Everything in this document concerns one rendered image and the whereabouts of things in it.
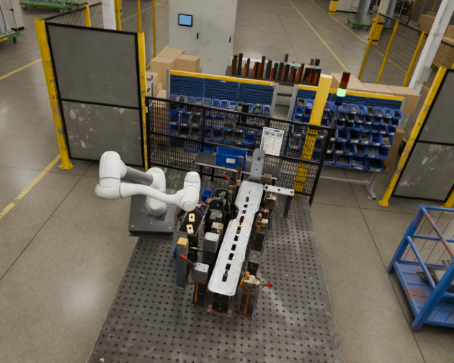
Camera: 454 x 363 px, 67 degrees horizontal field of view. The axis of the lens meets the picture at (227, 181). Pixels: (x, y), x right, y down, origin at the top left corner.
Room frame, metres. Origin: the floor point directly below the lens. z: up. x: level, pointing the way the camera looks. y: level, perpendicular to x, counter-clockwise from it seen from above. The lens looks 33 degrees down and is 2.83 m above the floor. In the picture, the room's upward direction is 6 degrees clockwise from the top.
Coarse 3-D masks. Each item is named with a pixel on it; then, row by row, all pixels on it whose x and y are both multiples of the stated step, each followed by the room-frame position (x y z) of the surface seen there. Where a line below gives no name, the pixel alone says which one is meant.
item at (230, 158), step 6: (222, 150) 3.18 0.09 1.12; (228, 150) 3.18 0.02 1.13; (234, 150) 3.17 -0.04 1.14; (240, 150) 3.17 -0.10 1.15; (216, 156) 3.02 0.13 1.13; (222, 156) 3.02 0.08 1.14; (228, 156) 3.02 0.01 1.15; (234, 156) 3.01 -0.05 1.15; (216, 162) 3.02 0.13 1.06; (222, 162) 3.02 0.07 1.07; (228, 162) 3.02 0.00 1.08; (234, 162) 3.02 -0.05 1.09
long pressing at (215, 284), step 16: (240, 192) 2.62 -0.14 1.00; (256, 192) 2.65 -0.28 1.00; (240, 208) 2.38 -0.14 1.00; (256, 208) 2.41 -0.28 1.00; (224, 240) 1.96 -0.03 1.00; (240, 240) 1.98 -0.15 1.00; (224, 256) 1.79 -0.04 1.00; (240, 256) 1.80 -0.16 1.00; (224, 272) 1.64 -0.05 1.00; (240, 272) 1.66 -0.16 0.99; (208, 288) 1.49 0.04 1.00; (224, 288) 1.50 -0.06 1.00
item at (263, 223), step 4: (260, 220) 2.22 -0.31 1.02; (264, 220) 2.20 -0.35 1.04; (260, 224) 2.18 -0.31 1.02; (264, 224) 2.17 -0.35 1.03; (268, 224) 2.21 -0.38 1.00; (256, 228) 2.18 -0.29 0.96; (260, 228) 2.17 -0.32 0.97; (264, 228) 2.17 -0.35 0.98; (256, 232) 2.18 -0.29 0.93; (260, 232) 2.18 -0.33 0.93; (264, 232) 2.17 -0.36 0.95; (256, 236) 2.18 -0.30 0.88; (260, 236) 2.18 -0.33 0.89; (256, 240) 2.18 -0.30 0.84; (260, 240) 2.17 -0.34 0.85; (264, 240) 2.18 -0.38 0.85; (256, 244) 2.18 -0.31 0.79; (260, 244) 2.17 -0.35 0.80; (252, 248) 2.20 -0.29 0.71; (256, 248) 2.17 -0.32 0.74; (260, 248) 2.17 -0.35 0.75
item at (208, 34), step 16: (176, 0) 9.01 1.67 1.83; (192, 0) 9.00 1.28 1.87; (208, 0) 9.00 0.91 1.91; (224, 0) 9.00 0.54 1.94; (176, 16) 9.01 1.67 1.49; (192, 16) 9.00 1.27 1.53; (208, 16) 9.00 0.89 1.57; (224, 16) 9.00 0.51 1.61; (176, 32) 9.01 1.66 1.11; (192, 32) 9.00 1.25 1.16; (208, 32) 9.00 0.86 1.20; (224, 32) 9.00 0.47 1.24; (176, 48) 9.01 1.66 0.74; (192, 48) 9.00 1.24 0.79; (208, 48) 9.00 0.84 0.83; (224, 48) 9.00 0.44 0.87; (208, 64) 9.00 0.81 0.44; (224, 64) 9.00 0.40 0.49
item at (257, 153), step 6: (258, 150) 2.89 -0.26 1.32; (264, 150) 2.88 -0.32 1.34; (252, 156) 2.90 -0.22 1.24; (258, 156) 2.89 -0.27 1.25; (252, 162) 2.90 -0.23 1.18; (258, 162) 2.89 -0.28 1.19; (252, 168) 2.89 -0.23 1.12; (258, 168) 2.89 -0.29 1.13; (252, 174) 2.89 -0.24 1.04; (258, 174) 2.88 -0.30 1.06
